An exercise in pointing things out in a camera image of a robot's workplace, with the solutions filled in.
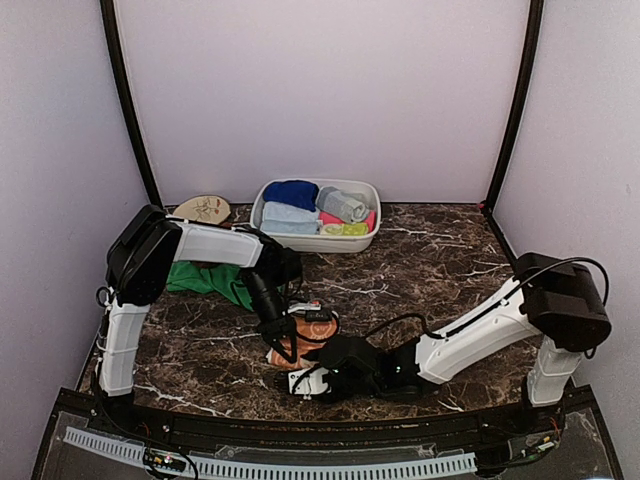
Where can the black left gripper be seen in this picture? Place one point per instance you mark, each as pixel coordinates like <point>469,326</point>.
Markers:
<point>275,330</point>

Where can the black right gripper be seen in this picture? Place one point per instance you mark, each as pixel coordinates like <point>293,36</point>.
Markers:
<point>312,354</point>

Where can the orange bunny pattern towel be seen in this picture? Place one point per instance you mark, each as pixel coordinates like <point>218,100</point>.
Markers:
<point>309,337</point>

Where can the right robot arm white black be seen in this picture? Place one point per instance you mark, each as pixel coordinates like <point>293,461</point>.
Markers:
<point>555,299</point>

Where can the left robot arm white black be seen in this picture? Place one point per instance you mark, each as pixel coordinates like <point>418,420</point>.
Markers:
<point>138,266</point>

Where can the light blue rolled towel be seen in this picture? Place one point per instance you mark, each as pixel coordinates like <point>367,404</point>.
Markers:
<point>282,218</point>

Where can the grey plastic basin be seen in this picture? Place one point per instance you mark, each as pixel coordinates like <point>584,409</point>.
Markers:
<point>318,243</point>

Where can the yellow green rolled towel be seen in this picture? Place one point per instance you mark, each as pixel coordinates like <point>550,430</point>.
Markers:
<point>344,229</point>

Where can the green microfibre towel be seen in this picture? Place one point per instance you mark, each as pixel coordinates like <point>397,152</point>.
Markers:
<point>222,279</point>

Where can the pink rolled towel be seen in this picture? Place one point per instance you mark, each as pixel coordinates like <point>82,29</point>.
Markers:
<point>327,219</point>

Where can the round beige embroidered cloth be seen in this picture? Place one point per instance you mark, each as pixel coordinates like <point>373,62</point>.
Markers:
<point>210,209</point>

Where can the dark blue rolled towel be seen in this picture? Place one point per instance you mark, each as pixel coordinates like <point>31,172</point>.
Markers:
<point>297,193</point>

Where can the grey rolled towel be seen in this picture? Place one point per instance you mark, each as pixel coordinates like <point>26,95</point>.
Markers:
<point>342,205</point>

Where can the small electronics board with leds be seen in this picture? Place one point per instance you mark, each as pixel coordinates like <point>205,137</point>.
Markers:
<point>162,461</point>

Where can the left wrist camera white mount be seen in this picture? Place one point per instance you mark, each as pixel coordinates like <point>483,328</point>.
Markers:
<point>310,311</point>

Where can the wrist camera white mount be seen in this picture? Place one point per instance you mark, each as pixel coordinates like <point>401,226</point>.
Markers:
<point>308,383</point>
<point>310,311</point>

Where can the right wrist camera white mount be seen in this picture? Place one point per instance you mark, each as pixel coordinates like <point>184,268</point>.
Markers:
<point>308,383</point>

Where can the black front table rail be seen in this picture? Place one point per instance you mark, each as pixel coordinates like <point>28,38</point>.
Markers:
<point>480,428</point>

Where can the right black frame post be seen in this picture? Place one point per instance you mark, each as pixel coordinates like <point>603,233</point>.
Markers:
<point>521,89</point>

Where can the black frame post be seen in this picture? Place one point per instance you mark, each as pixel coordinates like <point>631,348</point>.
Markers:
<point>128,109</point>
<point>521,89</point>

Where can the white slotted cable duct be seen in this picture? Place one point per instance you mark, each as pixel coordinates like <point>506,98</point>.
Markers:
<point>203,467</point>

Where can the left black frame post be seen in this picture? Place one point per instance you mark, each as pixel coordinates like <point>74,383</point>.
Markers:
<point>128,109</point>

